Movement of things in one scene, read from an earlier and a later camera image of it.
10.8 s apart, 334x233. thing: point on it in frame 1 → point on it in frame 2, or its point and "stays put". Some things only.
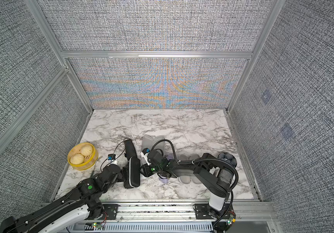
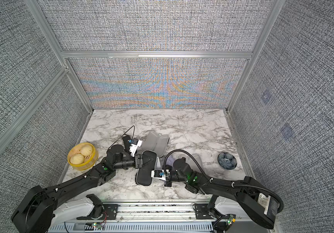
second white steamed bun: [86, 150] stays put
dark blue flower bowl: [228, 158] stays put
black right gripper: [144, 170] → [168, 168]
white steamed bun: [77, 158] stays put
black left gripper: [122, 175] → [138, 161]
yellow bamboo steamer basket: [82, 156] stays put
